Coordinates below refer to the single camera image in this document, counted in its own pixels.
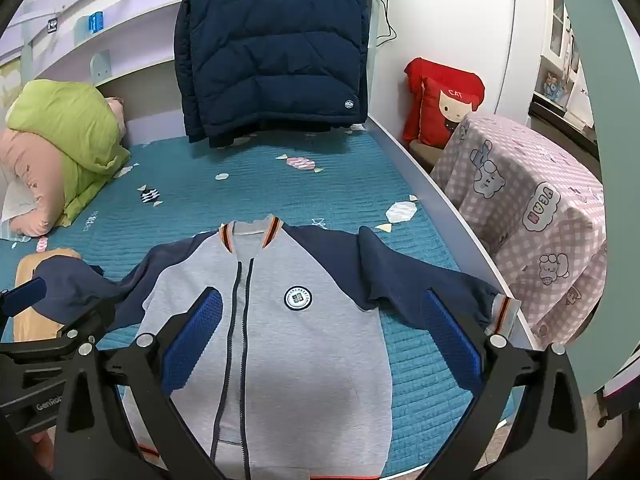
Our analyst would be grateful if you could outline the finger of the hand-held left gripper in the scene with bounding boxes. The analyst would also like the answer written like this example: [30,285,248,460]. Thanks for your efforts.
[0,277,48,318]
[47,301,117,350]

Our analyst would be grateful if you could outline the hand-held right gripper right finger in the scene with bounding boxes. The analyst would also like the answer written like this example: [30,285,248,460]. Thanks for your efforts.
[422,287,593,480]

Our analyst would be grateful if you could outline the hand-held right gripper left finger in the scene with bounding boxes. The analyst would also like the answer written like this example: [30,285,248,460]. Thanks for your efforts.
[52,287,226,480]

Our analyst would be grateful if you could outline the grey and navy zip jacket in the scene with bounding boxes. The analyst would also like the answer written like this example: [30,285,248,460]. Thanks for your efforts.
[32,215,523,480]

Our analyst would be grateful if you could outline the beige folded clothes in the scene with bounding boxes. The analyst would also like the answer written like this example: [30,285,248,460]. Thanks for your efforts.
[12,247,83,345]

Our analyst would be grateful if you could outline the person's left hand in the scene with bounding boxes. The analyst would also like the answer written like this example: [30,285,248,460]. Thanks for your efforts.
[29,431,55,470]

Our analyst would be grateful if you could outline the white pillow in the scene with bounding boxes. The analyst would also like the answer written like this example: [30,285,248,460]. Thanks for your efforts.
[0,180,37,237]

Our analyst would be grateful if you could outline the pink printed pillow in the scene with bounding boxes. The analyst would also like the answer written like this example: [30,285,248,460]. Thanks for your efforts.
[0,127,81,238]

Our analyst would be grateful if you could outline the pink checked cartoon cloth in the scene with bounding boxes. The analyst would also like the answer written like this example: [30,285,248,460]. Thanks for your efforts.
[430,114,607,348]

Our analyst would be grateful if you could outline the green quilt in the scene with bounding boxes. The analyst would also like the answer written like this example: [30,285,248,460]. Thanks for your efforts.
[5,79,133,226]

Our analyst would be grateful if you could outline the brown chair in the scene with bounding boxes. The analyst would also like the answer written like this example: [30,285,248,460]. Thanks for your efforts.
[409,139,448,173]

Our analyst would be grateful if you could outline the teal candy-print bed sheet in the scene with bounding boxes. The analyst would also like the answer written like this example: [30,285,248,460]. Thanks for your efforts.
[0,130,516,477]

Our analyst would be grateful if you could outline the pale pink pillow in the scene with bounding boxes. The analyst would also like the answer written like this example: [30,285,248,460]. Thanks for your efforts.
[106,96,127,137]

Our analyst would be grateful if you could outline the red cartoon cushion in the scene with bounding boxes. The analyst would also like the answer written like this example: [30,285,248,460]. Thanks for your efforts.
[402,57,486,148]

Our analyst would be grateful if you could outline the pale blue ornament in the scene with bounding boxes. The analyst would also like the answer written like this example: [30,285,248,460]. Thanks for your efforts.
[91,50,112,81]

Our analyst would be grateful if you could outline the blue cartoon picture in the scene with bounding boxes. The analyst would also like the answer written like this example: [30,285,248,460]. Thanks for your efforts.
[545,72,571,104]

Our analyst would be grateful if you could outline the navy puffer jacket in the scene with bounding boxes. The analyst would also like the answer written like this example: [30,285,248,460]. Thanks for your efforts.
[174,0,371,148]

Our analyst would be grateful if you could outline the white glass-door cabinet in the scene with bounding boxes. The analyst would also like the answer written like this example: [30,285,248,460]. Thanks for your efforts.
[542,0,596,131]

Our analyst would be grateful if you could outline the teal door frame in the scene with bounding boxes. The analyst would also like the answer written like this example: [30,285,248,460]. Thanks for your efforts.
[552,0,640,396]

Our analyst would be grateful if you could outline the black cable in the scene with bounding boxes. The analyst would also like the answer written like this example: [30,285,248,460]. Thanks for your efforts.
[367,0,399,47]

